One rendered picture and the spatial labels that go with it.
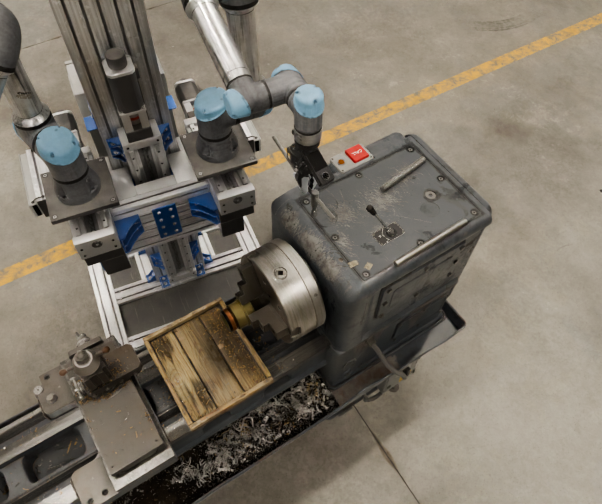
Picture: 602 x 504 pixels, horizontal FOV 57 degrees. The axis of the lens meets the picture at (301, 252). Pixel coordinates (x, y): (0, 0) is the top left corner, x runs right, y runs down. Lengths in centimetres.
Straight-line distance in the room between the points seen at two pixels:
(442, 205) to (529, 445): 147
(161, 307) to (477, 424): 162
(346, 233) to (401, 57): 285
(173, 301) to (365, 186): 133
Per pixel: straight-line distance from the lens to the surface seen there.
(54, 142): 187
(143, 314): 280
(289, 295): 162
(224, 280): 282
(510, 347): 309
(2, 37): 164
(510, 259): 337
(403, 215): 176
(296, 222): 172
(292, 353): 192
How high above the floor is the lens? 263
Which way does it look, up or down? 57 degrees down
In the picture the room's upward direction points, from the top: 2 degrees clockwise
